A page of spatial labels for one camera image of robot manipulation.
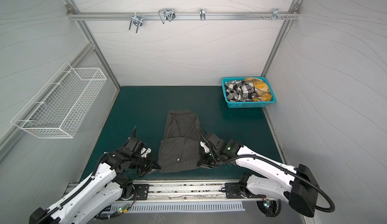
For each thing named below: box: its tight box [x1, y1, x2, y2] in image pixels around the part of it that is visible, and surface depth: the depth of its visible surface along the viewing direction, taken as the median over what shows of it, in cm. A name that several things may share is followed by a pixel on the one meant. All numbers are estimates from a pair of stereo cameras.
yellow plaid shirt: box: [243, 77, 273, 102], surface depth 106 cm
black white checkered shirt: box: [224, 80, 255, 102], surface depth 107 cm
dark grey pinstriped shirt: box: [157, 109, 201, 174], surface depth 86 cm
